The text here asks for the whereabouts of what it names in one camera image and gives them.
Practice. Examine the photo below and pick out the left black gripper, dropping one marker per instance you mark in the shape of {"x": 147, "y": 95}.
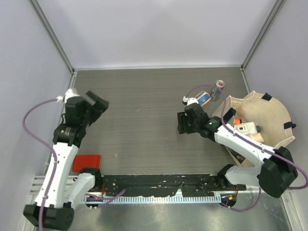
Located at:
{"x": 99, "y": 107}

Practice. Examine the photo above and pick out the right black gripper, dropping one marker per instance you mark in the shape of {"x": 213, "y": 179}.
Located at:
{"x": 182, "y": 127}

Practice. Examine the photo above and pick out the red paper box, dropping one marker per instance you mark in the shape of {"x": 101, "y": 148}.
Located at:
{"x": 82, "y": 161}

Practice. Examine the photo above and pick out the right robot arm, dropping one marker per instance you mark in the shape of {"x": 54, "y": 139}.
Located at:
{"x": 273, "y": 169}

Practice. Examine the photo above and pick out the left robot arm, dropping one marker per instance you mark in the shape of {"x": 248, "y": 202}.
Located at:
{"x": 54, "y": 205}

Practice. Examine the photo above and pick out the white cosmetic box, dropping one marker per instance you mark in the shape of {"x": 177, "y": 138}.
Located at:
{"x": 247, "y": 128}

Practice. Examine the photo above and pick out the orange blue snack pack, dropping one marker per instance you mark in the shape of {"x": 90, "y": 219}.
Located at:
{"x": 203, "y": 98}

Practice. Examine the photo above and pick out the silver drink can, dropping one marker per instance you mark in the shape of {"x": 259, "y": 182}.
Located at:
{"x": 216, "y": 92}

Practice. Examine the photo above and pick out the orange capped bottle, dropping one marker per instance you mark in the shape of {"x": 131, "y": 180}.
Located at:
{"x": 237, "y": 121}

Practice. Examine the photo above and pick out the beige cylinder bottle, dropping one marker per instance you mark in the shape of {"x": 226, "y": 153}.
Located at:
{"x": 257, "y": 137}

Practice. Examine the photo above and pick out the beige tote bag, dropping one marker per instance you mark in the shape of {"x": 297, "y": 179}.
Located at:
{"x": 267, "y": 112}

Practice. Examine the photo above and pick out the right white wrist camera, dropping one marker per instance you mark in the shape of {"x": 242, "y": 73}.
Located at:
{"x": 189, "y": 100}

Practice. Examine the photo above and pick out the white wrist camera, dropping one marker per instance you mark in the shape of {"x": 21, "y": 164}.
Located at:
{"x": 71, "y": 92}
{"x": 189, "y": 100}

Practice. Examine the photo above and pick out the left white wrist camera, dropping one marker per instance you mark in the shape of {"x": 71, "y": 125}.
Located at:
{"x": 71, "y": 92}

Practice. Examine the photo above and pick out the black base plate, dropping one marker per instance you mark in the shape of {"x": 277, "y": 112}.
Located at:
{"x": 191, "y": 185}

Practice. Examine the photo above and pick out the white slotted cable duct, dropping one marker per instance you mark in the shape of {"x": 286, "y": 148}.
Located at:
{"x": 177, "y": 199}

